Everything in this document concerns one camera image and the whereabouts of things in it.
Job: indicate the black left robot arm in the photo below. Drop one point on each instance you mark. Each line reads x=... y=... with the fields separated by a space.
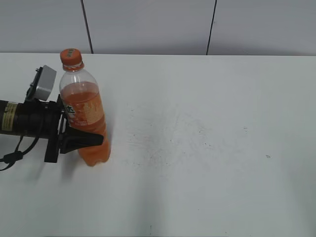
x=31 y=121

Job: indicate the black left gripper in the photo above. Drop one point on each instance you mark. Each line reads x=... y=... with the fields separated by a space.
x=51 y=114

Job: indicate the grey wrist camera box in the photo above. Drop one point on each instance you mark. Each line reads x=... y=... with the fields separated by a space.
x=42 y=85

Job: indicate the orange bottle cap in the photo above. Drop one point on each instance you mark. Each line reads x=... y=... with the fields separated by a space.
x=70 y=57

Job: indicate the orange soda plastic bottle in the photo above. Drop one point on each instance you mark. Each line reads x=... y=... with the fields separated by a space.
x=81 y=98

